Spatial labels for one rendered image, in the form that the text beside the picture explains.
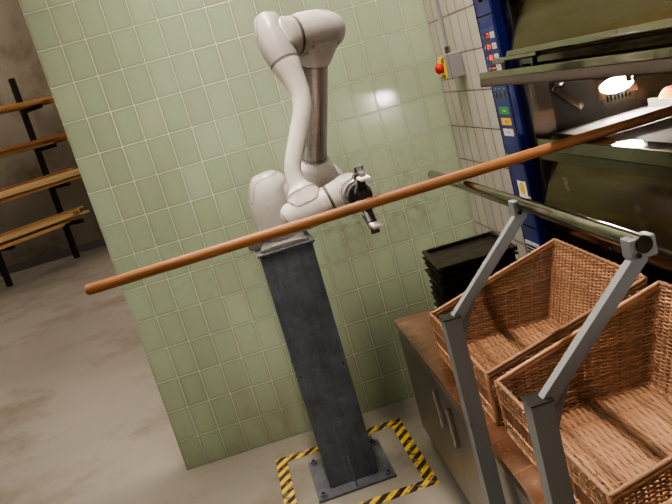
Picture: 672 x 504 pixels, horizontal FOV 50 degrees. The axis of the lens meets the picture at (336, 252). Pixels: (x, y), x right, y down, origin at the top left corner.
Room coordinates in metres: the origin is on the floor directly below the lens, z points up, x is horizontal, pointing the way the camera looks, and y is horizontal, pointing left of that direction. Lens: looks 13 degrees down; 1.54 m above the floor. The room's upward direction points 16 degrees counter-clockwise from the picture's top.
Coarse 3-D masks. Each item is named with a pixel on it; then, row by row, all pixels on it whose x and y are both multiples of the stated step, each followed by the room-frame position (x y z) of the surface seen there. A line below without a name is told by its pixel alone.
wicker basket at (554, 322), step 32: (544, 256) 2.24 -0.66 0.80; (576, 256) 2.09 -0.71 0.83; (512, 288) 2.23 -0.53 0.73; (544, 288) 2.24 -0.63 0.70; (640, 288) 1.70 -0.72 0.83; (480, 320) 2.22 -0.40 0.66; (512, 320) 2.23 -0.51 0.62; (544, 320) 2.23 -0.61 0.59; (576, 320) 1.69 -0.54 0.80; (480, 352) 2.12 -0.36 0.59; (512, 352) 2.06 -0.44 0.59; (480, 384) 1.76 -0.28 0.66
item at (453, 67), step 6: (444, 54) 2.85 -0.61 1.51; (450, 54) 2.85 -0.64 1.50; (456, 54) 2.85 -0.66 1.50; (438, 60) 2.92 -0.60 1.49; (444, 60) 2.85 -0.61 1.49; (450, 60) 2.85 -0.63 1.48; (456, 60) 2.85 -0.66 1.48; (444, 66) 2.86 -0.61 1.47; (450, 66) 2.84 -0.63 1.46; (456, 66) 2.85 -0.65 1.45; (462, 66) 2.85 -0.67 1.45; (444, 72) 2.88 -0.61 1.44; (450, 72) 2.84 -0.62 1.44; (456, 72) 2.85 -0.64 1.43; (462, 72) 2.85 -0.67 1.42; (444, 78) 2.89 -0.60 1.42; (450, 78) 2.84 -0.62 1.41
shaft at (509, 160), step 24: (624, 120) 1.99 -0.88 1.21; (648, 120) 1.99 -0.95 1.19; (552, 144) 1.96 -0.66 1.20; (576, 144) 1.97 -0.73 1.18; (480, 168) 1.94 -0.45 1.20; (408, 192) 1.92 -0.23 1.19; (312, 216) 1.90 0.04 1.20; (336, 216) 1.90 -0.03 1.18; (240, 240) 1.88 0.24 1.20; (264, 240) 1.89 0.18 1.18; (168, 264) 1.86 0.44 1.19; (96, 288) 1.84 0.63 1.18
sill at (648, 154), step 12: (540, 144) 2.28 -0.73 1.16; (588, 144) 1.96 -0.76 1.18; (600, 144) 1.90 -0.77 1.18; (612, 144) 1.85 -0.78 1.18; (624, 144) 1.80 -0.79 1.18; (636, 144) 1.76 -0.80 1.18; (648, 144) 1.72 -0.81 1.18; (660, 144) 1.68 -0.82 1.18; (588, 156) 1.97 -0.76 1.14; (600, 156) 1.90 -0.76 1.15; (612, 156) 1.84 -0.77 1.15; (624, 156) 1.78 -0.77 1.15; (636, 156) 1.72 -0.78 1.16; (648, 156) 1.67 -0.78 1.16; (660, 156) 1.62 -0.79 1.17
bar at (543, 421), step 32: (480, 192) 1.79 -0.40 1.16; (512, 224) 1.56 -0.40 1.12; (576, 224) 1.27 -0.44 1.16; (608, 224) 1.18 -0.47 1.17; (640, 256) 1.07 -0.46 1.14; (480, 288) 1.55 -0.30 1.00; (608, 288) 1.09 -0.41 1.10; (448, 320) 1.53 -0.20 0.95; (608, 320) 1.08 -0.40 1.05; (448, 352) 1.57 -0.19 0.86; (576, 352) 1.07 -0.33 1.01; (480, 416) 1.53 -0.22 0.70; (544, 416) 1.06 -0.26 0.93; (480, 448) 1.53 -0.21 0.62; (544, 448) 1.05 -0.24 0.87; (480, 480) 1.57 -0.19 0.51; (544, 480) 1.07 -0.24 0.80
